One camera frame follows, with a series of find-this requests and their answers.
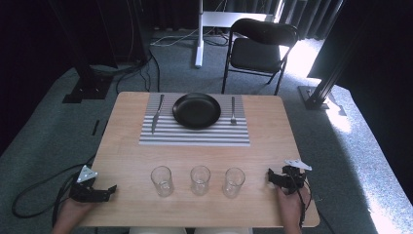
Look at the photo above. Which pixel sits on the person's right hand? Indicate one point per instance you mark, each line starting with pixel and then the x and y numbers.
pixel 292 208

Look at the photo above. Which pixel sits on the grey curtain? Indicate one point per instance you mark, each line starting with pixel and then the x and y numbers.
pixel 308 16

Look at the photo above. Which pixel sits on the clear drinking glass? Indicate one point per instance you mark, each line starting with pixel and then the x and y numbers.
pixel 233 183
pixel 200 180
pixel 162 182

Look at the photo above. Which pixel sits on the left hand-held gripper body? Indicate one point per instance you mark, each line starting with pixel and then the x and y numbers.
pixel 82 191

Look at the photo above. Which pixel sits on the black folding chair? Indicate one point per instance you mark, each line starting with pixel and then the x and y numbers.
pixel 256 53

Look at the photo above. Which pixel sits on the silver fork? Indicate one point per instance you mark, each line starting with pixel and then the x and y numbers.
pixel 233 110

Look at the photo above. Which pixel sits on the small black floor strip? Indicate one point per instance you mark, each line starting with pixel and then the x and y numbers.
pixel 95 127

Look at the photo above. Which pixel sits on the silver table knife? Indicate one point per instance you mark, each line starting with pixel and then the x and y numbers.
pixel 157 115

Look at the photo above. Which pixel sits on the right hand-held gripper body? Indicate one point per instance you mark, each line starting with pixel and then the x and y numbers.
pixel 293 177

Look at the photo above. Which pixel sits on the white desk stand leg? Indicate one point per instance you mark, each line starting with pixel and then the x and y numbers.
pixel 199 39

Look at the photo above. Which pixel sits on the black stand with base plate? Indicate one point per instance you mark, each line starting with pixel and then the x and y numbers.
pixel 87 87

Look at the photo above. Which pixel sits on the black round plate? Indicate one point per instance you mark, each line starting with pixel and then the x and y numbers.
pixel 196 110

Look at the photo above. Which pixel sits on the black metal frame stand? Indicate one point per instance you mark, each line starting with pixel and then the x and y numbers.
pixel 319 92

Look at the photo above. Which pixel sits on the grey white striped placemat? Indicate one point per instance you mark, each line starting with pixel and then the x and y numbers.
pixel 195 136

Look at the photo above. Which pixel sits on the person's left hand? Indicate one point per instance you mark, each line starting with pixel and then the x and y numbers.
pixel 73 213

